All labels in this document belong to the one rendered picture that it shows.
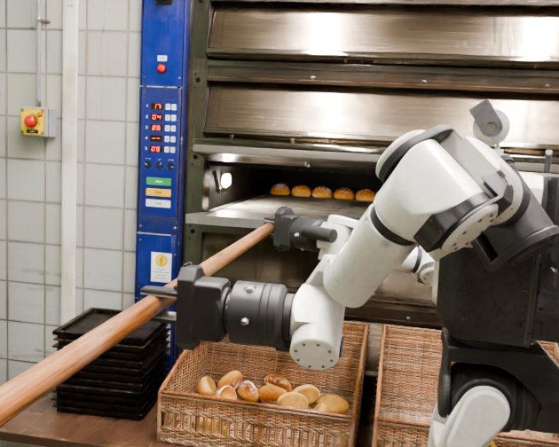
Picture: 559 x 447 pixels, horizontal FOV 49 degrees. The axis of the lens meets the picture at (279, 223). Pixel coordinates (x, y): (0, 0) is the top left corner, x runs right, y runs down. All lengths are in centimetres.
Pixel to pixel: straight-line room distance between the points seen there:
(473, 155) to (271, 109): 142
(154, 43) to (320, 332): 155
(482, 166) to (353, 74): 137
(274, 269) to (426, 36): 91
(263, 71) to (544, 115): 91
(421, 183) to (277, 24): 151
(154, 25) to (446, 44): 96
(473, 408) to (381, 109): 115
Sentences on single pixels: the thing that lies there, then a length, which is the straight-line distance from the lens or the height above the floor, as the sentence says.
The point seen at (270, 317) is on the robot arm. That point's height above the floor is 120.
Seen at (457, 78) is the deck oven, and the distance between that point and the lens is 209.
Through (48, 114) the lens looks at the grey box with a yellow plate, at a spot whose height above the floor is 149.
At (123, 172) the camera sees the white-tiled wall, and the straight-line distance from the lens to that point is 226.
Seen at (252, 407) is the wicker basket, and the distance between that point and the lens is 175.
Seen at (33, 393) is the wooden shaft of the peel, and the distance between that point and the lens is 63.
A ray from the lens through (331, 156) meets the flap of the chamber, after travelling 192.
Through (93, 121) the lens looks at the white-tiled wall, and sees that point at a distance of 231.
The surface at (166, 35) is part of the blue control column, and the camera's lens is 220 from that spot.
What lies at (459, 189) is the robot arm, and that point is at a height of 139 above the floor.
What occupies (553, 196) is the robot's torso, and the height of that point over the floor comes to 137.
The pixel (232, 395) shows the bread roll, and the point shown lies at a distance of 206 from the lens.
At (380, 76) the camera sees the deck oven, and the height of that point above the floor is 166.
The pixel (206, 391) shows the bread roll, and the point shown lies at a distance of 208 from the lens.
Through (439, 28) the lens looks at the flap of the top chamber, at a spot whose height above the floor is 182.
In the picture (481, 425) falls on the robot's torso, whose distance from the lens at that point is 123.
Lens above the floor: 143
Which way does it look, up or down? 7 degrees down
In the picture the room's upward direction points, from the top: 3 degrees clockwise
